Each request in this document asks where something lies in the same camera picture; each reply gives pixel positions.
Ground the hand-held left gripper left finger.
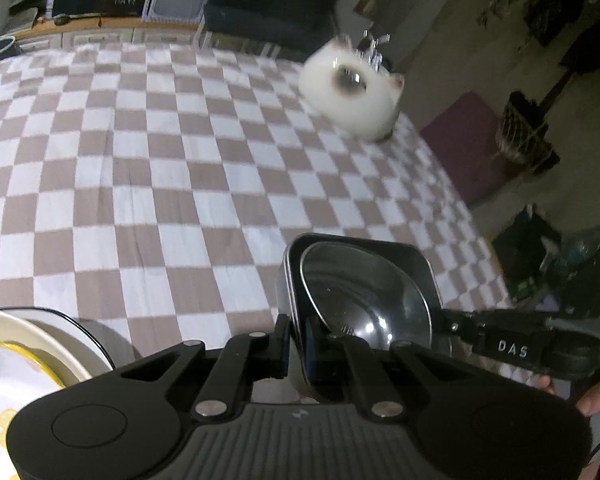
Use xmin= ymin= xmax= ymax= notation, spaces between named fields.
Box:
xmin=115 ymin=312 xmax=293 ymax=420

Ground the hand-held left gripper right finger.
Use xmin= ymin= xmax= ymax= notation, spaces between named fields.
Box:
xmin=300 ymin=315 xmax=486 ymax=420

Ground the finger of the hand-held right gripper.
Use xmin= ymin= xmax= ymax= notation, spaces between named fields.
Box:
xmin=439 ymin=308 xmax=552 ymax=374

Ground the square steel bowl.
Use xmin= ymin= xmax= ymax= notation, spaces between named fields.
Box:
xmin=286 ymin=234 xmax=443 ymax=356

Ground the white square bowl dark rim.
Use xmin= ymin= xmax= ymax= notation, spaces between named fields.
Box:
xmin=0 ymin=306 xmax=116 ymax=376

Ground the cream ceramic bowl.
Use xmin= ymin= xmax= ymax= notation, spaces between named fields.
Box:
xmin=0 ymin=309 xmax=92 ymax=391

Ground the floral bowl with yellow rim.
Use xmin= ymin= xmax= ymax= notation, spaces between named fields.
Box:
xmin=0 ymin=335 xmax=68 ymax=480

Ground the purple floor mat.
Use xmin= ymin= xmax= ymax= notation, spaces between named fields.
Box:
xmin=420 ymin=91 xmax=527 ymax=209

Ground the brown white checkered tablecloth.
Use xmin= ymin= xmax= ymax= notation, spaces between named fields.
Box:
xmin=0 ymin=42 xmax=513 ymax=361

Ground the net basket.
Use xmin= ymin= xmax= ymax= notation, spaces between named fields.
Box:
xmin=496 ymin=91 xmax=562 ymax=175

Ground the white cat-shaped ceramic pot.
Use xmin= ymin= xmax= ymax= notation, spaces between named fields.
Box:
xmin=298 ymin=32 xmax=406 ymax=142

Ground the dark sofa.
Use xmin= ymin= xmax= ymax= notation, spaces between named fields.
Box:
xmin=202 ymin=0 xmax=346 ymax=55

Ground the low wooden cabinet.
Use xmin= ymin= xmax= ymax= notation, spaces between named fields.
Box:
xmin=7 ymin=14 xmax=281 ymax=58

